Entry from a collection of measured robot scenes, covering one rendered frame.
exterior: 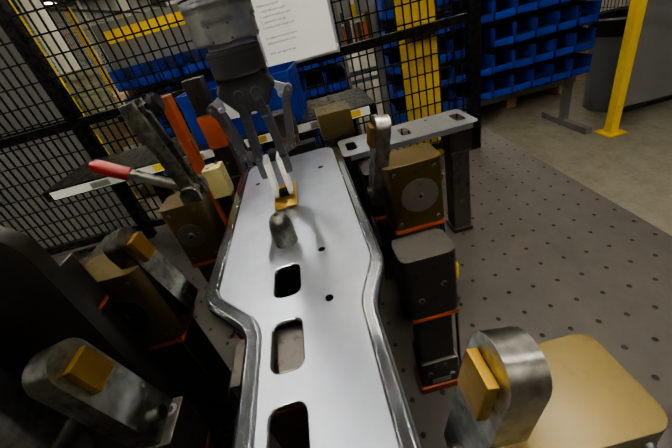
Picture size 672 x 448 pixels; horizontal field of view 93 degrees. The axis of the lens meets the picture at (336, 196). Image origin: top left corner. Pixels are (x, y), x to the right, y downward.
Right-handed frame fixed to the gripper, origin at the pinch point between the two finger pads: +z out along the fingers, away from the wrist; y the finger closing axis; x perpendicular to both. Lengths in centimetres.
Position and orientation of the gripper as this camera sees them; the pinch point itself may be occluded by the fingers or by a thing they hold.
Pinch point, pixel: (278, 174)
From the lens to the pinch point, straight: 54.6
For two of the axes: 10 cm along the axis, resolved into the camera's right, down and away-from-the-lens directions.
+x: -1.4, -4.8, 8.7
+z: 2.3, 8.4, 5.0
